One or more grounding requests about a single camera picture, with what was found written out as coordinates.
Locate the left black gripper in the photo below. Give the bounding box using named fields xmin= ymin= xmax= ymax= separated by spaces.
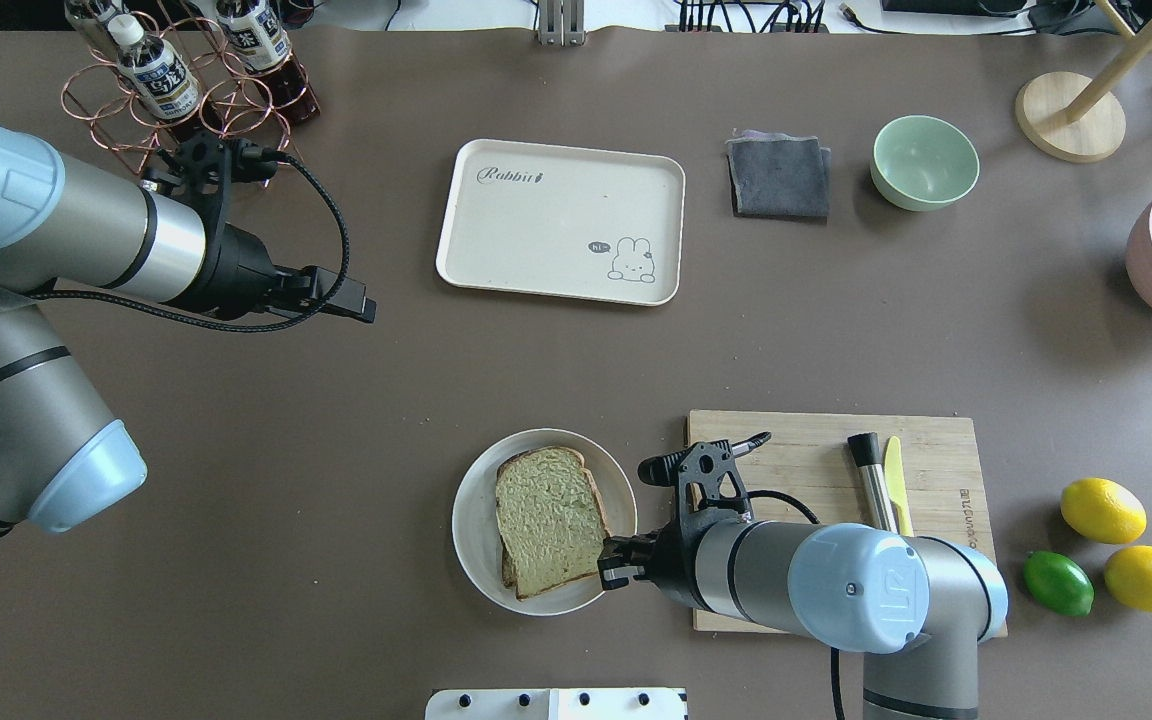
xmin=180 ymin=225 xmax=378 ymax=324

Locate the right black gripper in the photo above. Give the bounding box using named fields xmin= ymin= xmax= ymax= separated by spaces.
xmin=598 ymin=520 xmax=707 ymax=606

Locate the bread slice with spread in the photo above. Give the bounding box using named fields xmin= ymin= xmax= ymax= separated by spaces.
xmin=494 ymin=446 xmax=611 ymax=600

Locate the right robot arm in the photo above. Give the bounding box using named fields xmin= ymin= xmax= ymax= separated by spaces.
xmin=598 ymin=520 xmax=1009 ymax=719

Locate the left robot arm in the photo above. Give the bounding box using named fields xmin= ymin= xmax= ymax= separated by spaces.
xmin=0 ymin=126 xmax=376 ymax=539

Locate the cream rabbit tray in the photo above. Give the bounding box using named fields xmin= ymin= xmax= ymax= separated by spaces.
xmin=435 ymin=138 xmax=685 ymax=306

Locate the white round plate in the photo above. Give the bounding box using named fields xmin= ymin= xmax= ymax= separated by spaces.
xmin=450 ymin=429 xmax=637 ymax=617

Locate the wooden cutting board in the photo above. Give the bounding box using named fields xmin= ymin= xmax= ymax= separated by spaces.
xmin=687 ymin=410 xmax=1009 ymax=639

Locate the tea bottle bottom left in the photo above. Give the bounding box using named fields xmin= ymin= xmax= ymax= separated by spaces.
xmin=215 ymin=1 xmax=320 ymax=126

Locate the tea bottle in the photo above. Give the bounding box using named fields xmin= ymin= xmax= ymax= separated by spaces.
xmin=215 ymin=1 xmax=320 ymax=126
xmin=106 ymin=13 xmax=202 ymax=122

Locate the yellow plastic knife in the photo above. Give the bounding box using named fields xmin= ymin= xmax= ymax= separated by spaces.
xmin=882 ymin=435 xmax=914 ymax=537

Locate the tea bottle top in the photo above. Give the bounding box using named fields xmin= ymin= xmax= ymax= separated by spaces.
xmin=106 ymin=13 xmax=202 ymax=122

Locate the grey folded cloth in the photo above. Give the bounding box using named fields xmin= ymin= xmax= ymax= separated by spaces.
xmin=726 ymin=129 xmax=832 ymax=222

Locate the green lime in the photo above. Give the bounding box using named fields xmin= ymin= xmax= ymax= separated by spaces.
xmin=1021 ymin=551 xmax=1094 ymax=617

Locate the yellow lemon upper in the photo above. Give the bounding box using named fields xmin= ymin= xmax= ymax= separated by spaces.
xmin=1060 ymin=477 xmax=1149 ymax=544

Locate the green bowl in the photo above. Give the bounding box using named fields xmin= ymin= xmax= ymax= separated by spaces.
xmin=869 ymin=115 xmax=980 ymax=211

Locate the wooden cup stand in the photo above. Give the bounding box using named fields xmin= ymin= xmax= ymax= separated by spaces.
xmin=1014 ymin=1 xmax=1152 ymax=162

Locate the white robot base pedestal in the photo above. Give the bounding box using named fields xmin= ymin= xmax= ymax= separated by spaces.
xmin=424 ymin=687 xmax=690 ymax=719

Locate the copper wire bottle rack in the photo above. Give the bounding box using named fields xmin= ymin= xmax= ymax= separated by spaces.
xmin=61 ymin=1 xmax=314 ymax=174

